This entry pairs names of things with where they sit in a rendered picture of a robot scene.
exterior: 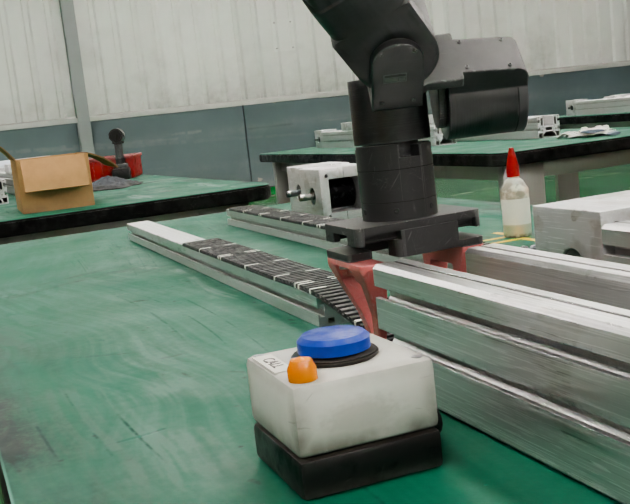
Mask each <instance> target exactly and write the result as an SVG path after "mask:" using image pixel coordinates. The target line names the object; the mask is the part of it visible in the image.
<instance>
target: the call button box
mask: <svg viewBox="0 0 630 504"><path fill-rule="evenodd" d="M370 341H371V346H370V347H369V348H368V349H367V350H365V351H363V352H360V353H357V354H353V355H349V356H343V357H336V358H312V360H313V361H314V363H315V365H316V368H317V376H318V378H317V380H315V381H312V382H309V383H303V384H293V383H289V382H288V376H287V367H288V364H289V361H290V359H292V358H295V357H299V356H300V355H299V354H298V352H297V347H295V348H290V349H285V350H280V351H275V352H270V353H265V354H257V355H254V356H252V357H250V358H248V359H247V372H248V381H249V389H250V397H251V405H252V413H253V417H254V419H255V420H256V421H257V423H256V424H255V425H254V433H255V441H256V449H257V454H258V456H259V457H260V458H261V459H262V460H263V461H264V462H265V463H266V464H267V465H268V466H269V467H270V468H271V469H273V470H274V471H275V472H276V473H277V474H278V475H279V476H280V477H281V478H282V479H283V480H284V481H285V482H286V483H287V484H288V485H289V486H290V487H291V488H292V489H293V490H294V491H295V492H296V493H298V494H299V495H300V496H301V497H302V498H303V499H304V500H311V499H315V498H319V497H323V496H327V495H330V494H334V493H338V492H342V491H346V490H350V489H354V488H357V487H361V486H365V485H369V484H373V483H377V482H380V481H384V480H388V479H392V478H396V477H400V476H404V475H407V474H411V473H415V472H419V471H423V470H427V469H430V468H434V467H438V466H441V465H442V463H443V458H442V448H441V437H440V433H441V431H442V427H443V422H442V417H441V414H440V412H439V410H438V408H437V403H436V392H435V382H434V371H433V363H432V361H431V359H430V358H429V357H426V356H424V355H422V354H419V353H417V352H414V351H412V350H410V349H407V348H405V347H403V346H400V345H398V344H395V343H393V342H391V341H388V340H386V339H383V338H381V337H379V336H376V335H374V334H371V333H370Z"/></svg>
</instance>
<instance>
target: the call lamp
mask: <svg viewBox="0 0 630 504"><path fill-rule="evenodd" d="M287 376H288V382H289V383H293V384H303V383H309V382H312V381H315V380H317V378H318V376H317V368H316V365H315V363H314V361H313V360H312V358H311V357H309V356H299V357H295V358H292V359H290V361H289V364H288V367H287Z"/></svg>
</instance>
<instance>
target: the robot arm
mask: <svg viewBox="0 0 630 504"><path fill-rule="evenodd" d="M302 1H303V3H304V4H305V5H306V7H307V8H308V10H309V11H310V13H311V14H312V15H313V16H314V18H315V19H316V20H317V21H318V23H319V24H320V25H321V26H322V27H323V29H324V30H325V31H326V32H327V33H328V35H329V36H330V38H331V43H332V47H333V48H334V50H335V51H336V52H337V53H338V54H339V56H340V57H341V58H342V59H343V60H344V62H345V63H346V64H347V65H348V67H349V68H350V69H351V70H352V71H353V73H354V74H355V75H356V76H357V77H358V79H359V80H356V81H350V82H347V87H348V95H349V104H350V113H351V122H352V130H353V139H354V146H362V147H356V149H355V156H356V165H357V174H358V183H359V191H360V200H361V209H362V217H358V218H352V219H346V220H340V221H334V222H328V223H325V232H326V240H327V241H330V242H340V239H344V238H347V241H348V245H346V246H341V247H335V248H330V249H327V258H328V265H329V267H330V269H331V270H332V272H333V273H334V275H335V276H336V278H337V279H338V281H339V282H340V284H341V286H342V287H343V289H344V290H345V292H346V293H347V295H348V296H349V298H350V300H351V301H352V303H353V304H354V306H355V307H356V309H357V311H358V313H359V315H360V317H361V320H362V322H363V324H364V327H365V329H366V330H367V331H368V332H369V333H371V334H374V335H376V336H379V337H381V338H383V339H386V340H387V331H384V330H382V329H379V326H378V316H377V307H376V297H384V298H387V290H386V289H383V288H380V287H376V286H374V277H373V267H374V266H375V265H376V264H378V263H383V262H381V261H377V260H373V259H372V251H378V250H383V249H388V251H389V255H390V256H394V257H408V256H413V255H419V254H422V255H423V260H424V263H425V264H429V265H433V266H438V267H442V268H447V264H448V263H451V264H452V265H453V270H455V271H460V272H464V273H467V269H466V258H465V252H466V250H467V249H468V248H470V247H476V246H479V247H481V245H483V236H482V235H480V234H474V233H467V232H461V231H458V228H459V227H464V226H475V227H478V226H480V220H479V210H478V208H475V207H465V206H456V205H446V204H437V195H436V185H435V175H434V166H433V156H432V150H431V142H430V141H429V140H426V141H418V139H424V138H429V137H431V136H430V126H429V117H428V107H427V97H426V92H427V91H430V101H431V109H432V115H433V120H434V124H435V126H436V128H437V129H438V128H441V130H442V134H443V136H444V138H445V139H446V140H451V139H460V138H468V137H476V136H484V135H492V134H500V133H508V132H516V131H523V130H524V129H525V128H526V125H527V121H528V114H529V95H528V79H529V74H528V72H527V69H526V66H525V64H524V61H523V58H522V56H521V53H520V50H519V48H518V45H517V42H516V41H515V39H513V38H512V37H507V36H506V37H487V38H469V39H452V36H451V34H449V33H447V34H438V35H435V34H434V30H433V27H432V23H431V20H430V17H429V13H428V10H427V7H426V3H425V0H302Z"/></svg>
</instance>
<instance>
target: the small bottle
mask: <svg viewBox="0 0 630 504"><path fill-rule="evenodd" d="M506 173H507V177H508V179H507V180H506V181H505V182H504V184H503V186H502V188H501V191H500V194H501V208H502V220H503V231H504V236H505V237H507V238H520V237H527V236H530V235H531V234H532V227H531V212H530V199H529V188H528V187H527V185H526V184H525V182H524V181H523V180H522V179H521V178H519V176H520V172H519V164H518V161H517V157H516V154H515V151H514V148H513V147H511V148H509V149H508V156H507V163H506Z"/></svg>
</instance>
